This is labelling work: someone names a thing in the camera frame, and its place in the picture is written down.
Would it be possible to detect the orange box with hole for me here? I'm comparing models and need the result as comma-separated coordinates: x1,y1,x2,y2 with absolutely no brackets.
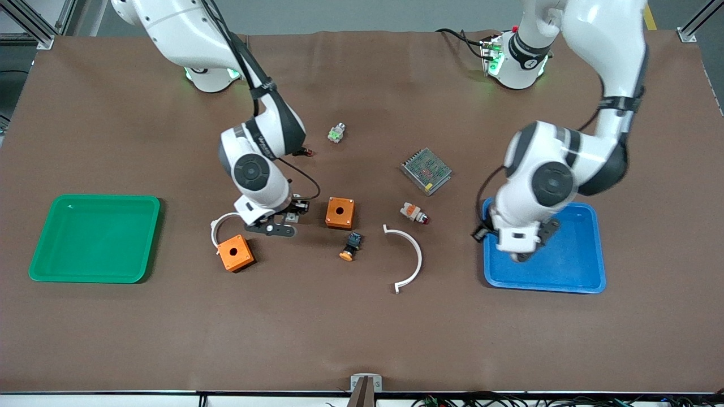
325,197,356,230
217,234,256,273

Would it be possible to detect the orange white red switch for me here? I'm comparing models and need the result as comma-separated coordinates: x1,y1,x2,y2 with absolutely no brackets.
400,202,430,225

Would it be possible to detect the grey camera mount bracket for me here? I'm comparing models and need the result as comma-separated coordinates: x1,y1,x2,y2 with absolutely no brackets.
346,374,383,407

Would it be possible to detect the aluminium frame profile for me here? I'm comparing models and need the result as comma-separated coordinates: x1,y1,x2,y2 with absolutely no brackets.
678,0,724,44
0,0,75,50

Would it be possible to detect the black orange push button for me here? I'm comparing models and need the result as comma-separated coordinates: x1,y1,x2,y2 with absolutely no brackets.
339,231,363,262

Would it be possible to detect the silver mesh power supply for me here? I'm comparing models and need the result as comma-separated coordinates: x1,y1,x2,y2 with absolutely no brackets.
400,148,453,197

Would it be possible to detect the green plastic tray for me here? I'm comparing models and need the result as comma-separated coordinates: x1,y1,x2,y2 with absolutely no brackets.
28,194,162,284

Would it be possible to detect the large white curved bracket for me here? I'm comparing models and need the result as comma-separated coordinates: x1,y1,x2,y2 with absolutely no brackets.
383,224,423,295

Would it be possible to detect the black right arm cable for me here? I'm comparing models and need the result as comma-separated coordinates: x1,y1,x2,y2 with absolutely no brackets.
201,0,321,202

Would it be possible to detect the black base cable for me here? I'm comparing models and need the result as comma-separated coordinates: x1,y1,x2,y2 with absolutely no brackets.
436,27,490,60

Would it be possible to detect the small white curved bracket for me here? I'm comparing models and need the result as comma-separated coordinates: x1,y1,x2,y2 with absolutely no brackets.
210,211,241,255

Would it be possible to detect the blue plastic tray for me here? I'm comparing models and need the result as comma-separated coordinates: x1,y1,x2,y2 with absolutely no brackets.
482,198,607,295

